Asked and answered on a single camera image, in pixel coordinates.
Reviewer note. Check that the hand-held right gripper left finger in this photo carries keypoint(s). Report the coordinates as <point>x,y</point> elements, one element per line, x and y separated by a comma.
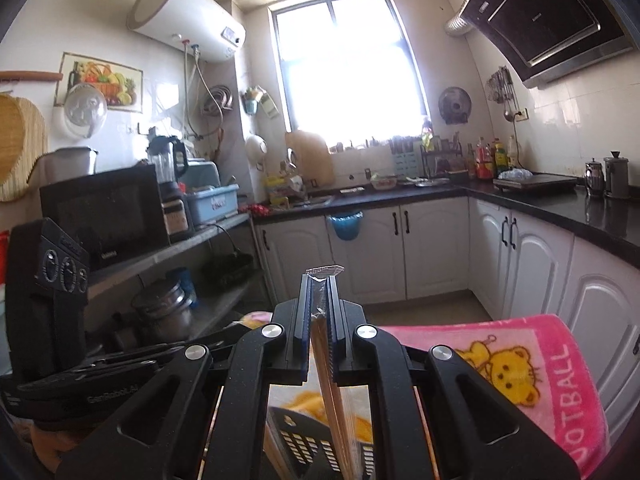
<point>305,330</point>

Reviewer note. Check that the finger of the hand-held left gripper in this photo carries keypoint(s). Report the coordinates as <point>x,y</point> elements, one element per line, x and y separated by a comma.
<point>135,355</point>
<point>227,336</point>

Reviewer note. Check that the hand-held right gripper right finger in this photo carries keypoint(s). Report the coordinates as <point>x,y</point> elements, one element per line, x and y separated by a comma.
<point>335,320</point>

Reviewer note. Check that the plastic-wrapped wooden chopsticks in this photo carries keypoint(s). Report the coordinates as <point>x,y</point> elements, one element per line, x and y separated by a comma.
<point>330,410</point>

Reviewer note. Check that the black perforated utensil holder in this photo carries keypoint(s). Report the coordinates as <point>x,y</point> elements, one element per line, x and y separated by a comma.
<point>300,445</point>

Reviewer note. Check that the hanging metal utensils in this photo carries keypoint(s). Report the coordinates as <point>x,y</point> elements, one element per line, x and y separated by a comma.
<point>501,90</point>

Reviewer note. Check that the stacked steel pots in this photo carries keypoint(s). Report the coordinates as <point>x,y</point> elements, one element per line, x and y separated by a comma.
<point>162,310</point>

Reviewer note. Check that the black mesh basket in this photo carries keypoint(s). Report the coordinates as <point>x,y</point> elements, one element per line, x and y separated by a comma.
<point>227,270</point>

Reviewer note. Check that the blue plastic cup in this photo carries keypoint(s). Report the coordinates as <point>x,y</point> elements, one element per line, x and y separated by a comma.
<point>184,285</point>

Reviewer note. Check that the blue hanging bin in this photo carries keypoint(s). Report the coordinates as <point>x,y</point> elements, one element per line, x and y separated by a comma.
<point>345,227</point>

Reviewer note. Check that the grey storage shelf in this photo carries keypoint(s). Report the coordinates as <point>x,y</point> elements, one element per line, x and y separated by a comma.
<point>200,230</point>

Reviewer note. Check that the black microwave oven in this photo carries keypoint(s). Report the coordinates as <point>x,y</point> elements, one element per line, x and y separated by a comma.
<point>105,215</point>

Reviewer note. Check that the blue dish drainer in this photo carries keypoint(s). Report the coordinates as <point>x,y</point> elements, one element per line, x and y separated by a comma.
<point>212,205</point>

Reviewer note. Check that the grey metal pot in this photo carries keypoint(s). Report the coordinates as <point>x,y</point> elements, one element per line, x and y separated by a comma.
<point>67,165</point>

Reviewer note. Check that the woven bamboo tray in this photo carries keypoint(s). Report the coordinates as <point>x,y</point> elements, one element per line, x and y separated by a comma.
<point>20,150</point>

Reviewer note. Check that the wooden cutting board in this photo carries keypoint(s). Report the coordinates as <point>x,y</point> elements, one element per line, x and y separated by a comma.
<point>310,157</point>

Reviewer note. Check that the teal knife block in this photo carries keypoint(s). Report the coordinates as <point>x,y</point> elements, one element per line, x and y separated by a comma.
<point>405,162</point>

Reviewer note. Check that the black blender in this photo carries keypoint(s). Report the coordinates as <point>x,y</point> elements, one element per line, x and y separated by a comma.
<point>167,160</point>

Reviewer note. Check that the white round hanging appliance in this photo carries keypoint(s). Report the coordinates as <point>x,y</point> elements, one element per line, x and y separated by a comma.
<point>256,149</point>

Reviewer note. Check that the glass pot lid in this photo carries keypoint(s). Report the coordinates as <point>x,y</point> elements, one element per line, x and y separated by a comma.
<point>80,110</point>

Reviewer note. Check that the white kitchen cabinets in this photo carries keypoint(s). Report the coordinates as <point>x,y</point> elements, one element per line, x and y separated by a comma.
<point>540,270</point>

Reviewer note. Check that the row of condiment bottles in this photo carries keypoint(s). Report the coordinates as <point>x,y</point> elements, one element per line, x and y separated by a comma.
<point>492,160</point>

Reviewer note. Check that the pink bear print blanket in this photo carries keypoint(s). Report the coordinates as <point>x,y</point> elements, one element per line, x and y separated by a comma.
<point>550,385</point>

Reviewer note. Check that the wooden rolling pin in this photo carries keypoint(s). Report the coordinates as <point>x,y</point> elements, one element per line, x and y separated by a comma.
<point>30,76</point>

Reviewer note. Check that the black induction cooktop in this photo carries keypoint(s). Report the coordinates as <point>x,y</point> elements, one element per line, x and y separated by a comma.
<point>540,183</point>

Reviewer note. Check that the kitchen window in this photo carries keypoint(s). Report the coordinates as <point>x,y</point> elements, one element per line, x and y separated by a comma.
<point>345,65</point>

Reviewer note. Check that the small metal coffee pot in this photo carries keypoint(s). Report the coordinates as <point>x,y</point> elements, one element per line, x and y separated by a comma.
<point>595,180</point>

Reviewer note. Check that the tall metal coffee press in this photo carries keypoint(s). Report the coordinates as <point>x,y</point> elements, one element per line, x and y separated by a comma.
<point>616,177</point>

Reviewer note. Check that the white water heater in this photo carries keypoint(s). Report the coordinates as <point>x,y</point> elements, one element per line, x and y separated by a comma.
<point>185,15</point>

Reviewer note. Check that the black range hood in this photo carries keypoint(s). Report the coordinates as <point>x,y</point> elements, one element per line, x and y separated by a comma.
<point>550,20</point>

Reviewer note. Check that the blue wall holder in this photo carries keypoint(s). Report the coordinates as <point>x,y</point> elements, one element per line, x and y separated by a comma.
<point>251,105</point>

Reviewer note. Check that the fruit wall picture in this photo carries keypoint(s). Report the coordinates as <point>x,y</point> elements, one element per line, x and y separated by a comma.
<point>107,82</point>

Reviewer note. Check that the round black wall vent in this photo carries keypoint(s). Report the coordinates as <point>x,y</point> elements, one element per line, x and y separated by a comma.
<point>454,105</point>

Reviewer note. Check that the wall power socket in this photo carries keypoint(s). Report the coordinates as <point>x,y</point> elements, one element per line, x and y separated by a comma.
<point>521,115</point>

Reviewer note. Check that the white exhaust duct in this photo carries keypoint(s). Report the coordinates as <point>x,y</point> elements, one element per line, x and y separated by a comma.
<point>462,15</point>

